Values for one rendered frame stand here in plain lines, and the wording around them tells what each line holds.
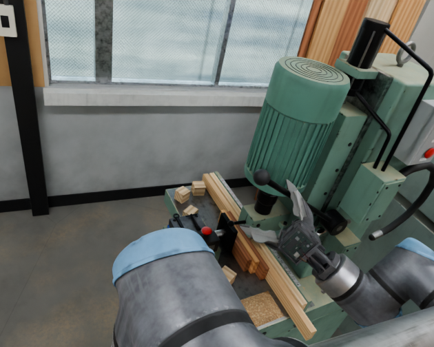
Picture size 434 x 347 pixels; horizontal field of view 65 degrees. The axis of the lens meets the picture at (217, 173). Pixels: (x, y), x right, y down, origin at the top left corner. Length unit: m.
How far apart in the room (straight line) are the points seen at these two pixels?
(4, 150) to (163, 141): 0.93
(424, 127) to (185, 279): 0.77
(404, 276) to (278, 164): 0.35
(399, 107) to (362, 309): 0.47
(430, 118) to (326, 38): 1.49
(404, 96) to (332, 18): 1.49
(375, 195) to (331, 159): 0.14
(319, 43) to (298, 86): 1.61
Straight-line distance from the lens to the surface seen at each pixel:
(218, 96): 2.25
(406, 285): 0.82
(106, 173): 2.43
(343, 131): 0.91
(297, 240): 0.74
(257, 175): 0.69
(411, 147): 1.01
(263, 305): 1.00
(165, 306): 0.34
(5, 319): 2.08
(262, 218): 1.01
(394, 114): 0.94
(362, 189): 0.98
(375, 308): 0.82
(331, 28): 2.38
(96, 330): 1.97
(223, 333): 0.33
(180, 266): 0.36
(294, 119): 0.79
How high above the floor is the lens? 1.72
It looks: 35 degrees down
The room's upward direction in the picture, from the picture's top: 14 degrees clockwise
